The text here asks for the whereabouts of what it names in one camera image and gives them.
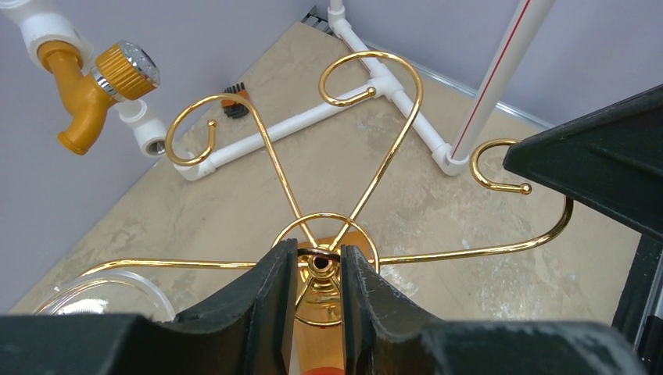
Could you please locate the red plastic wine glass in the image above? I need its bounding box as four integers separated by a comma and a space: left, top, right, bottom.
301, 366, 345, 375

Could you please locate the white pvc pipe frame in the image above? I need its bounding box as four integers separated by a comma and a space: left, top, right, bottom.
0, 0, 557, 182

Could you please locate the gold rack with wooden base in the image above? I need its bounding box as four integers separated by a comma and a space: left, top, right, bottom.
85, 51, 574, 352

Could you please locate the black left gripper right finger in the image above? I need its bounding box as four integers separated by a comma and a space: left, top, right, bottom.
340, 246, 646, 374

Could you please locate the clear tall flute glass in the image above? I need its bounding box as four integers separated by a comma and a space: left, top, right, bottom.
34, 270, 176, 322

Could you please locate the small black orange object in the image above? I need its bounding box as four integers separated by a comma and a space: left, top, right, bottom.
221, 82, 249, 120

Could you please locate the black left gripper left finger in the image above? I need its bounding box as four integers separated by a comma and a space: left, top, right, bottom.
1, 239, 298, 374

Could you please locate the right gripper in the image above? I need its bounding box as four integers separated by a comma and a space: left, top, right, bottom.
503, 86, 662, 374

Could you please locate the brass faucet with blue handle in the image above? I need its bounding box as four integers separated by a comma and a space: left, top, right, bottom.
38, 40, 160, 155

